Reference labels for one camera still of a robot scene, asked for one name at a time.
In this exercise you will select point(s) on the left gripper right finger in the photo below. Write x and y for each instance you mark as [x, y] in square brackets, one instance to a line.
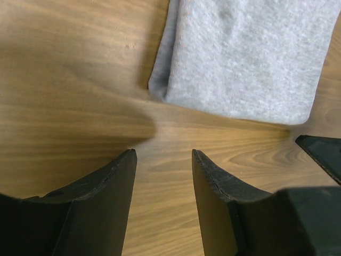
[237, 218]

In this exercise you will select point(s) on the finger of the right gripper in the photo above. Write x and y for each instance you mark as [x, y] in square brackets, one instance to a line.
[324, 151]

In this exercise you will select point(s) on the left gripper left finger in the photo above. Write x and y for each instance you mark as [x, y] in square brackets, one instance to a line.
[86, 217]

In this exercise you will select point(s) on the grey tank top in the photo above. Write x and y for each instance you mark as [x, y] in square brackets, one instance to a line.
[255, 60]

